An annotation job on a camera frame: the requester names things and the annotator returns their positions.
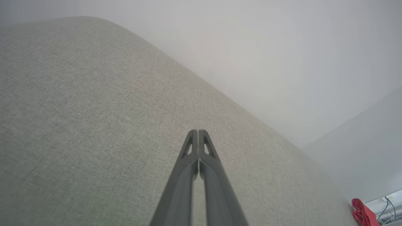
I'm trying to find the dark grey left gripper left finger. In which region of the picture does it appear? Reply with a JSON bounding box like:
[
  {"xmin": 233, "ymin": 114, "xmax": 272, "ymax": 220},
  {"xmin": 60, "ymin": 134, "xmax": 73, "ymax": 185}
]
[{"xmin": 149, "ymin": 129, "xmax": 199, "ymax": 226}]

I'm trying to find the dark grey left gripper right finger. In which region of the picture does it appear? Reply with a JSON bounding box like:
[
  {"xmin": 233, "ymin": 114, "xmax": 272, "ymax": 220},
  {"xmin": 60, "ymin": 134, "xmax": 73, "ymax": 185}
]
[{"xmin": 199, "ymin": 129, "xmax": 249, "ymax": 226}]

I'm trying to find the red basketball jersey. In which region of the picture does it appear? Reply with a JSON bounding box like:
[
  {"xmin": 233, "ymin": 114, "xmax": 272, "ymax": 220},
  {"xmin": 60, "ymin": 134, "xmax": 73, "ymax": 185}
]
[{"xmin": 351, "ymin": 198, "xmax": 381, "ymax": 226}]

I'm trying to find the grey fabric sofa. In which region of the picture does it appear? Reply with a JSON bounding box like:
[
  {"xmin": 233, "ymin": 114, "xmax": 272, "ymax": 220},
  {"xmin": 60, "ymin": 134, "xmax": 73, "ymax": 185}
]
[{"xmin": 0, "ymin": 16, "xmax": 359, "ymax": 226}]

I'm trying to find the white shelf unit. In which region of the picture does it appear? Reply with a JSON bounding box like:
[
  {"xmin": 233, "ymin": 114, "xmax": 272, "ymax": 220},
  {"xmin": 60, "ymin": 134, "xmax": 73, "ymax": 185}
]
[{"xmin": 364, "ymin": 188, "xmax": 402, "ymax": 226}]

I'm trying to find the dark hanging cable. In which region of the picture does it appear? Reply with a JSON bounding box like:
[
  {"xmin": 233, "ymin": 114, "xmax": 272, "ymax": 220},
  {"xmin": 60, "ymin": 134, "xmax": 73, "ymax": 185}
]
[{"xmin": 377, "ymin": 196, "xmax": 397, "ymax": 222}]

